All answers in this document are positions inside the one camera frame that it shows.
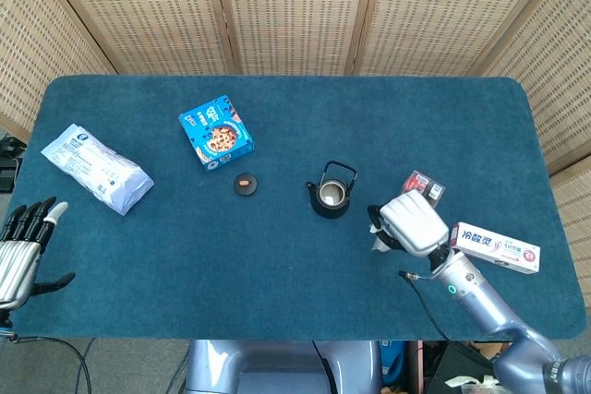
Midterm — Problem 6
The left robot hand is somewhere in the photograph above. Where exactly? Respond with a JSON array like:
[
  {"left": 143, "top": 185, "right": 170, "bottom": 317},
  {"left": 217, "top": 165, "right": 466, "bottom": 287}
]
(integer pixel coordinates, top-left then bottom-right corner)
[{"left": 0, "top": 197, "right": 77, "bottom": 312}]

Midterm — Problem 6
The white red toothpaste box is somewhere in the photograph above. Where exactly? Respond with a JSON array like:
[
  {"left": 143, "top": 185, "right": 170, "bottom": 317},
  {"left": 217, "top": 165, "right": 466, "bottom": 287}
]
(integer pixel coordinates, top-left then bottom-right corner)
[{"left": 448, "top": 221, "right": 542, "bottom": 275}]

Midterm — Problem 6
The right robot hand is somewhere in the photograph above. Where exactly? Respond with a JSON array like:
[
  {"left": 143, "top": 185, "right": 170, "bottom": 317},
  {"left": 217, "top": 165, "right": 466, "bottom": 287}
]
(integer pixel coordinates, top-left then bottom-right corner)
[{"left": 367, "top": 190, "right": 452, "bottom": 257}]

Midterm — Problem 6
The blue grey robot torso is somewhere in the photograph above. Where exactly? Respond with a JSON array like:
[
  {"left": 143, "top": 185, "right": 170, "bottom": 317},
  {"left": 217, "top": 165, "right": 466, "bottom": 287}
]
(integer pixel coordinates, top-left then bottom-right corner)
[{"left": 184, "top": 340, "right": 384, "bottom": 394}]

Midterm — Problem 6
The black floor equipment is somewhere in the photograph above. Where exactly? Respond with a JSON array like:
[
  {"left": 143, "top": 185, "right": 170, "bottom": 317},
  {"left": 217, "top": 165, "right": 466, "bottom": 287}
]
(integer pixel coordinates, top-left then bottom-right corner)
[{"left": 0, "top": 134, "right": 23, "bottom": 193}]

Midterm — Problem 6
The black teapot with handle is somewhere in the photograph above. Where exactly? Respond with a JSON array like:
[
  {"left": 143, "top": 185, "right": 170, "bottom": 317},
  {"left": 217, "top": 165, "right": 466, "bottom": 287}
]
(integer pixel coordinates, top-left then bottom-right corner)
[{"left": 305, "top": 161, "right": 359, "bottom": 219}]

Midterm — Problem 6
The grey pyramid tea bag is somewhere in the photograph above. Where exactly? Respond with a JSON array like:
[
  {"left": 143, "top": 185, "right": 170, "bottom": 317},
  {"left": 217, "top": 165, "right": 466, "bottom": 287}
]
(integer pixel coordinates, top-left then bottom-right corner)
[{"left": 368, "top": 222, "right": 393, "bottom": 255}]

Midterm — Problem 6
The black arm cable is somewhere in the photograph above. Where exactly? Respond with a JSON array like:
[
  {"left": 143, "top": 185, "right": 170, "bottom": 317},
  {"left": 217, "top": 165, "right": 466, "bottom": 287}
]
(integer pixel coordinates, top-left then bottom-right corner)
[
  {"left": 398, "top": 269, "right": 456, "bottom": 343},
  {"left": 7, "top": 332, "right": 93, "bottom": 394}
]

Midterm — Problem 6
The black box under table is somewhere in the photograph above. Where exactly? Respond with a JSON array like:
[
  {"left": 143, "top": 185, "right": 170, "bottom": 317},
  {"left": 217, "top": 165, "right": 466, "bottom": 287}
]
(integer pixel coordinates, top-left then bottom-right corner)
[{"left": 424, "top": 340, "right": 509, "bottom": 394}]

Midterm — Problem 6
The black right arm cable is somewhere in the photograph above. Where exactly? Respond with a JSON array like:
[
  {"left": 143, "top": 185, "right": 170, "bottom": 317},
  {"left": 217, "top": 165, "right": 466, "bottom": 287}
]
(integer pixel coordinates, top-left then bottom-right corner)
[{"left": 398, "top": 269, "right": 456, "bottom": 343}]

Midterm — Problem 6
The blue table cloth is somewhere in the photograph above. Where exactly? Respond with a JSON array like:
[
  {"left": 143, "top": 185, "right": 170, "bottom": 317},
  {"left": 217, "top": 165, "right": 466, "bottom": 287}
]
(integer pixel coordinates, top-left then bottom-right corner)
[{"left": 9, "top": 74, "right": 587, "bottom": 342}]

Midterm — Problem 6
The pale lavender paper package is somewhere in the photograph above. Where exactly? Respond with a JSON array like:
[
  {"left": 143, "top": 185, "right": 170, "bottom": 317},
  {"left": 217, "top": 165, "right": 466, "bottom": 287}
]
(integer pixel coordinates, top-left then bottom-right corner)
[{"left": 40, "top": 123, "right": 155, "bottom": 217}]

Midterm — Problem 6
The wicker folding screen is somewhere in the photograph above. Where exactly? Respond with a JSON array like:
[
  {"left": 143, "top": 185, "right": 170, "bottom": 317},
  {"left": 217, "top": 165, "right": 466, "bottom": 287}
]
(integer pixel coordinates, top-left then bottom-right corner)
[{"left": 0, "top": 0, "right": 591, "bottom": 308}]

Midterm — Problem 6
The clear box of capsules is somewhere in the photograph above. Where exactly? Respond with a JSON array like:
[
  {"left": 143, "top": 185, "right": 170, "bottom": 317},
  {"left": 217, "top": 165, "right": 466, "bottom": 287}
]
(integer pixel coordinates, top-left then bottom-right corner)
[{"left": 399, "top": 170, "right": 447, "bottom": 209}]

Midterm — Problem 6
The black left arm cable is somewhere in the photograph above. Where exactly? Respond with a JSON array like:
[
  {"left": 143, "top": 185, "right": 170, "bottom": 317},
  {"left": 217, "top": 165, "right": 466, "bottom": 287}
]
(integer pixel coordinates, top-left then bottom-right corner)
[{"left": 7, "top": 332, "right": 93, "bottom": 394}]

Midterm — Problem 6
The black lid with orange knob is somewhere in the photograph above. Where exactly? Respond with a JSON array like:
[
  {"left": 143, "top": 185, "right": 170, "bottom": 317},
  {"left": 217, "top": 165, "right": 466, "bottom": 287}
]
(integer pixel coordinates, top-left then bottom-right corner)
[{"left": 233, "top": 173, "right": 259, "bottom": 196}]

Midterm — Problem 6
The blue cookie box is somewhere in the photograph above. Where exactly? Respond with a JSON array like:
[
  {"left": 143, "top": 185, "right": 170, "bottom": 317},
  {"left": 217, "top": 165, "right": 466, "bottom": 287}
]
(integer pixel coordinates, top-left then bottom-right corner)
[{"left": 178, "top": 95, "right": 256, "bottom": 173}]

